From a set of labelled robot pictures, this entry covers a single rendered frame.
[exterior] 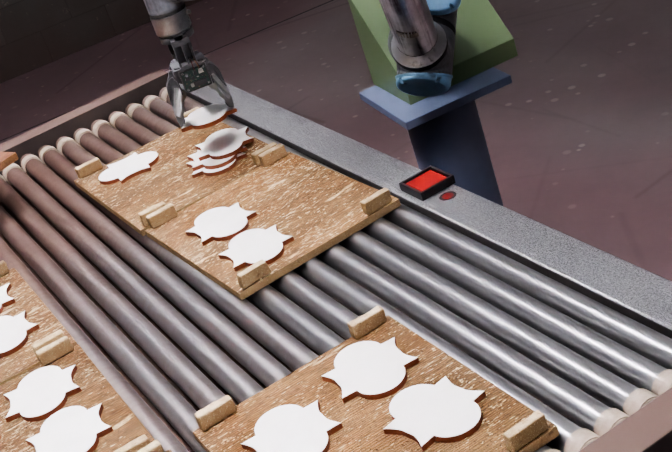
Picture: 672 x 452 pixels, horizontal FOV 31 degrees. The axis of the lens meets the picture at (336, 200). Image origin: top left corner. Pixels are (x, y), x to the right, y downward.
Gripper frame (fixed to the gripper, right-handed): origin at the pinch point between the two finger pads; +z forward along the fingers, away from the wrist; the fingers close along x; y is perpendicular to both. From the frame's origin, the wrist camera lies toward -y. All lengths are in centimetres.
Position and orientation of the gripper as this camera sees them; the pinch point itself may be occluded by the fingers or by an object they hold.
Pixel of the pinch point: (206, 115)
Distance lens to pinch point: 256.5
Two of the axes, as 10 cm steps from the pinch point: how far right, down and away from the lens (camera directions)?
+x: 9.2, -3.7, 1.1
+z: 2.9, 8.5, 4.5
